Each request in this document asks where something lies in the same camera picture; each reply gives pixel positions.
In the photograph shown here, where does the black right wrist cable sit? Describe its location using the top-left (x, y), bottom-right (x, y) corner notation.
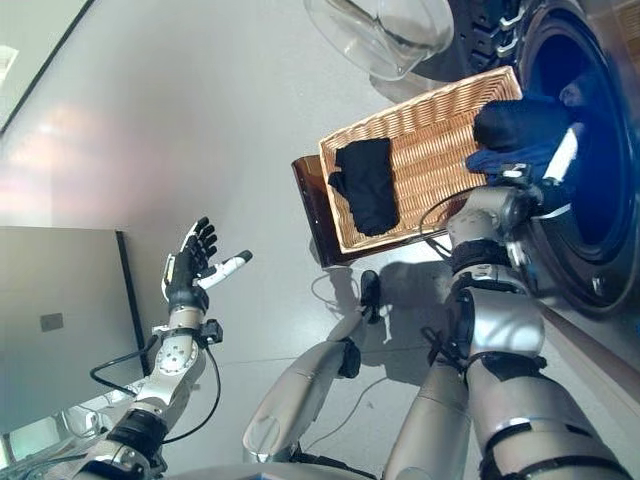
top-left (419, 191), bottom-right (472, 257)

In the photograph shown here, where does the silver robot leg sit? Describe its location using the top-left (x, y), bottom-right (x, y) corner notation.
top-left (241, 269), bottom-right (382, 464)
top-left (382, 357), bottom-right (482, 480)

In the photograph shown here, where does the grey cabinet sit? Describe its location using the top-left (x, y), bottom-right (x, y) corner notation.
top-left (0, 225), bottom-right (147, 437)

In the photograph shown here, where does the grey robot torso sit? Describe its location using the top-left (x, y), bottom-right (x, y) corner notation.
top-left (164, 452), bottom-right (382, 480)

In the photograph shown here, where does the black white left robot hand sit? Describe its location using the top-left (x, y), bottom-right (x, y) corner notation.
top-left (160, 216), bottom-right (254, 311)

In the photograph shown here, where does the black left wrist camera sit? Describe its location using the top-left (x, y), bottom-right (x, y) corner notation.
top-left (196, 319), bottom-right (224, 347)

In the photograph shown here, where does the silver right robot leg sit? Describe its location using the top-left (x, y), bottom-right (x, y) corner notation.
top-left (382, 357), bottom-right (482, 480)

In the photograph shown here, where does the clear plastic container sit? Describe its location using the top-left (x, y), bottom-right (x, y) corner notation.
top-left (0, 393), bottom-right (127, 480)

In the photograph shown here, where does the wicker laundry basket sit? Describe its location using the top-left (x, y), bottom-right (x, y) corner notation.
top-left (318, 65), bottom-right (524, 256)

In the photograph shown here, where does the black garment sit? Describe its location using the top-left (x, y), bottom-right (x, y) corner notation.
top-left (326, 138), bottom-right (401, 238)
top-left (471, 98), bottom-right (572, 152)

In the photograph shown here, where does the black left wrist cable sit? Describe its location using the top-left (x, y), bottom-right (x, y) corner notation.
top-left (90, 333), bottom-right (223, 445)

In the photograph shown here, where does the round glass washer door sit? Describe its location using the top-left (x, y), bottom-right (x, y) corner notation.
top-left (303, 0), bottom-right (522, 84)

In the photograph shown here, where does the silver left robot leg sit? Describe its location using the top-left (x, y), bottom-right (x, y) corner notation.
top-left (241, 269), bottom-right (382, 464)

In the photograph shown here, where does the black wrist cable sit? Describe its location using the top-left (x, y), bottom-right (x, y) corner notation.
top-left (419, 191), bottom-right (472, 257)
top-left (90, 333), bottom-right (223, 445)

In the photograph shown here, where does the white floor cable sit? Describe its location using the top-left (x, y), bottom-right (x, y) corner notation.
top-left (298, 376), bottom-right (392, 452)
top-left (310, 271), bottom-right (367, 314)

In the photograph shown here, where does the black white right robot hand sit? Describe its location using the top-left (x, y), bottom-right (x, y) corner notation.
top-left (492, 125), bottom-right (584, 220)

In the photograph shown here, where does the dark grey washing machine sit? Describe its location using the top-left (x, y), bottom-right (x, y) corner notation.
top-left (449, 0), bottom-right (640, 382)

